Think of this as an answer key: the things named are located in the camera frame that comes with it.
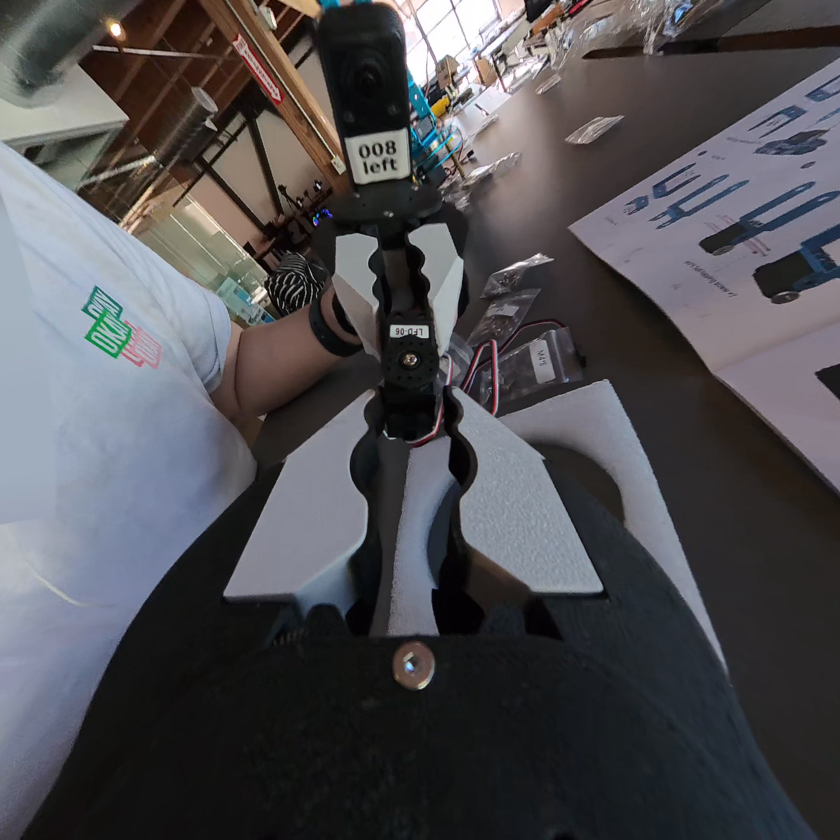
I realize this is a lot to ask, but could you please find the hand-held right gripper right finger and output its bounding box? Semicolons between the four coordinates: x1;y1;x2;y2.
440;385;606;636

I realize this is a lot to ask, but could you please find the grey metal ceiling duct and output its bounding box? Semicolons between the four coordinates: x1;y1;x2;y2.
0;0;143;110

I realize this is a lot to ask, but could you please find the red white black servo cable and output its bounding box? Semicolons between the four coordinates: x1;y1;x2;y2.
407;319;588;447

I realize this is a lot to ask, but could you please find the crumpled clear plastic wrap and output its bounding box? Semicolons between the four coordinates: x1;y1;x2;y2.
640;0;724;57

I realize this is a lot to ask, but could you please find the white foam frame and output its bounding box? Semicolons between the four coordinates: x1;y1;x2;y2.
387;377;729;670

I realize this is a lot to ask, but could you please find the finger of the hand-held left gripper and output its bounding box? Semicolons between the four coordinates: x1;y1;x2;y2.
333;235;395;358
403;222;468;349

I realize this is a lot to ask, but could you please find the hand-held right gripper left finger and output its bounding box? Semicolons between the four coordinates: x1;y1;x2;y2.
223;387;385;636

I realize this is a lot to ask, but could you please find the dark desk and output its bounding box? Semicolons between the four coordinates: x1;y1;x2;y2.
252;26;840;840

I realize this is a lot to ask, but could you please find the striped black white cloth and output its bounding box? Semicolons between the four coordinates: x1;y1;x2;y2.
265;252;330;317

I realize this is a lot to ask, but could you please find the printed instruction booklet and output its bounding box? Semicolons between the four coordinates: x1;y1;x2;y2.
567;59;840;493

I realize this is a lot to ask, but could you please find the red white hanging sign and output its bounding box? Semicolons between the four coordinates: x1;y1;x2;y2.
231;34;284;105

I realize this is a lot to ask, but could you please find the person's left forearm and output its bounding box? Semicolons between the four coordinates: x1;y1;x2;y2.
211;314;368;424

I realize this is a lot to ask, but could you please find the black wristband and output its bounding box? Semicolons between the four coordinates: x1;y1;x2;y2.
307;287;363;358

